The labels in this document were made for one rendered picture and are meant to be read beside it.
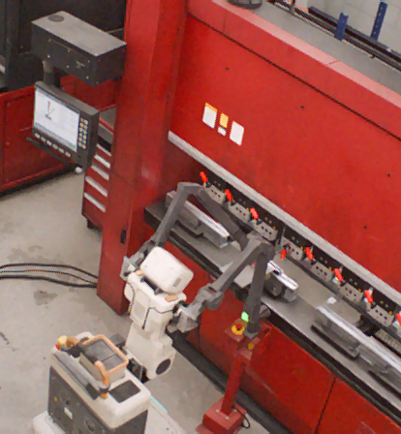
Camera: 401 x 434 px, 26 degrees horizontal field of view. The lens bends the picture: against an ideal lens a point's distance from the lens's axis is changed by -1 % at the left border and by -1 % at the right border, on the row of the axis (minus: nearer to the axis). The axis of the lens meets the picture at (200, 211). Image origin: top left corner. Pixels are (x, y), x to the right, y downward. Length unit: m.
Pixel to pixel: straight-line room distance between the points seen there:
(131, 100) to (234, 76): 0.68
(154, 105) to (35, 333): 1.74
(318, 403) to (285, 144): 1.45
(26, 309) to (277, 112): 2.32
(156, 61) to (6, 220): 2.28
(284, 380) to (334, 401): 0.36
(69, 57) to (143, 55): 0.40
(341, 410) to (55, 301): 2.14
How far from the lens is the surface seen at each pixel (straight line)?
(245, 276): 4.78
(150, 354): 4.49
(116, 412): 4.25
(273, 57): 4.35
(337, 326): 4.72
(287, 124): 4.42
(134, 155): 5.09
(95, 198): 6.25
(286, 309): 4.84
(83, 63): 4.72
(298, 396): 5.00
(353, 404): 4.74
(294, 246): 4.66
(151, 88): 4.83
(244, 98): 4.58
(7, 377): 5.45
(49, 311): 5.85
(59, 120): 4.99
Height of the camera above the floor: 4.08
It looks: 37 degrees down
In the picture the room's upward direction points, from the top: 11 degrees clockwise
